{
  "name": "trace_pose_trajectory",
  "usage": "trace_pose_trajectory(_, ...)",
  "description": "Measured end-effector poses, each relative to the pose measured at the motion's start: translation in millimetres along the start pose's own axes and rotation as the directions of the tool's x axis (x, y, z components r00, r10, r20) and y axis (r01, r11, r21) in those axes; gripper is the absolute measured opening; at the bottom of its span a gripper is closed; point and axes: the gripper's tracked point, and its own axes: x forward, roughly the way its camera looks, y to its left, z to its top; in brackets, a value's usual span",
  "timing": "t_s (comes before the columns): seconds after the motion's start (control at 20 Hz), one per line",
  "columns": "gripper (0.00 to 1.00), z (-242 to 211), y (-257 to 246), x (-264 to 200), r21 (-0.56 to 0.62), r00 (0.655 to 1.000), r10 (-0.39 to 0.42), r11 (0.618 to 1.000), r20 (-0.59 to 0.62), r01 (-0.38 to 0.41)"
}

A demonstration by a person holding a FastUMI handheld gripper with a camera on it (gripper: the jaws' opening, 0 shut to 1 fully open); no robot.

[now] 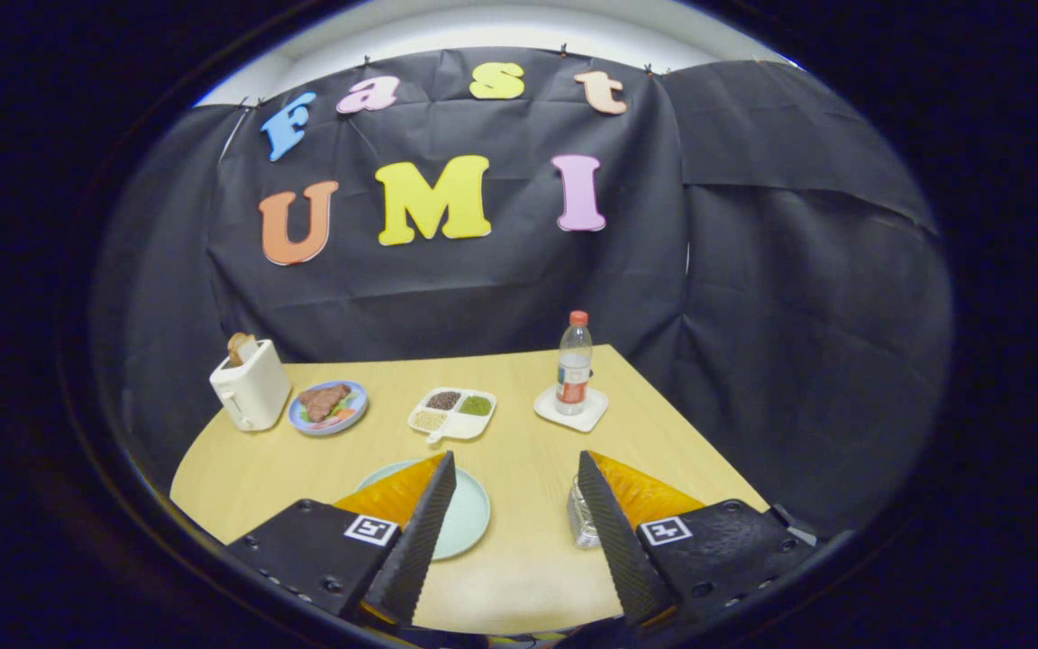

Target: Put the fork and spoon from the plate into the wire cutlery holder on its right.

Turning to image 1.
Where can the cream white toaster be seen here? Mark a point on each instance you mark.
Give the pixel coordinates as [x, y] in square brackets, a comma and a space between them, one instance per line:
[253, 392]

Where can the green mung beans pile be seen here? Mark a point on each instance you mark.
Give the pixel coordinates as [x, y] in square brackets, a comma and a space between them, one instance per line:
[475, 406]

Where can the dark red beans pile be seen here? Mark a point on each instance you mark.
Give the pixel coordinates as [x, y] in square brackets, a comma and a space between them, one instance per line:
[443, 400]

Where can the blue plate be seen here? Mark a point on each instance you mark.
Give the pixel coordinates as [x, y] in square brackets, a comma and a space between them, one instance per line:
[359, 401]

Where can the toasted bread slice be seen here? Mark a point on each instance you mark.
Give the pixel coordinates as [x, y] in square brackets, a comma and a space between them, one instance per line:
[240, 349]

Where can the pale green round plate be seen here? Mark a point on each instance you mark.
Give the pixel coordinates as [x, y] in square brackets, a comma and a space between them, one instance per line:
[467, 518]

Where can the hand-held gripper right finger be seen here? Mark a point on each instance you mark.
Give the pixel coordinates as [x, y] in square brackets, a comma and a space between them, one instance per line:
[623, 550]

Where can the yellow soybeans pile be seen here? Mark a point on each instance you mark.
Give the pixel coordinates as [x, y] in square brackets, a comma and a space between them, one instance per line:
[429, 420]

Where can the clear red-capped water bottle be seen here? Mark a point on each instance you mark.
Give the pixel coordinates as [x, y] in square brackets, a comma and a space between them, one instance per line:
[574, 370]

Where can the dark angular object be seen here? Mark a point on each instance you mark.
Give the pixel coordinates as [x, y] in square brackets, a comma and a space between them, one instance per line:
[794, 525]

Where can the white square coaster tray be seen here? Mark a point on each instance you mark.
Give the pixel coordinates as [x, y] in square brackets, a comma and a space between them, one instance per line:
[591, 416]

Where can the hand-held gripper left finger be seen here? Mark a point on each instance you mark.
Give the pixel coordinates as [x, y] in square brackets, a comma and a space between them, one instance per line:
[415, 541]

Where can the white divided dish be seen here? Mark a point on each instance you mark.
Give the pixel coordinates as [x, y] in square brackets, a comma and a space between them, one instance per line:
[465, 425]

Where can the black backdrop cloth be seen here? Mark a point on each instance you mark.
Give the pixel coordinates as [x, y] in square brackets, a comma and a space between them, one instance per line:
[483, 288]

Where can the brown steak piece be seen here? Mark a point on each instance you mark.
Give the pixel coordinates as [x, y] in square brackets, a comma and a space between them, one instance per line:
[323, 401]

